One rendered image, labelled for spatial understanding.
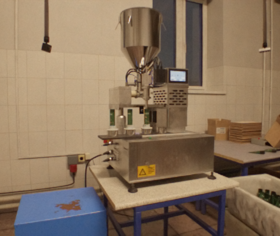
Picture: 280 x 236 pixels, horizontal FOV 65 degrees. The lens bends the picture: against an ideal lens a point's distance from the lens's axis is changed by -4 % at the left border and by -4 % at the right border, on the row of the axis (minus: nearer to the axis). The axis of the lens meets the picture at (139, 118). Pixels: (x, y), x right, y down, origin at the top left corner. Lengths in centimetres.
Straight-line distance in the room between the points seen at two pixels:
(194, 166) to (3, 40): 236
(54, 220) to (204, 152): 97
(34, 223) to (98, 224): 35
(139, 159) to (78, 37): 198
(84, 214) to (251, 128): 221
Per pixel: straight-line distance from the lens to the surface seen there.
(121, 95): 147
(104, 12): 308
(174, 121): 159
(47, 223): 143
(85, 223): 145
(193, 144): 143
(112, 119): 134
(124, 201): 118
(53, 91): 279
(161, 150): 132
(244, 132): 292
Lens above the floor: 123
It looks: 4 degrees down
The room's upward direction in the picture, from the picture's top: straight up
